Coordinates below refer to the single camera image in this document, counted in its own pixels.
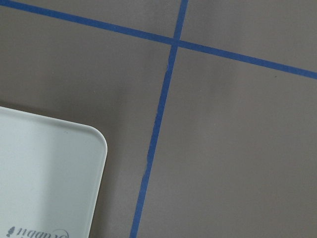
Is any white rabbit print tray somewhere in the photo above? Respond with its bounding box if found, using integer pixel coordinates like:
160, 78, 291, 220
0, 107, 107, 238

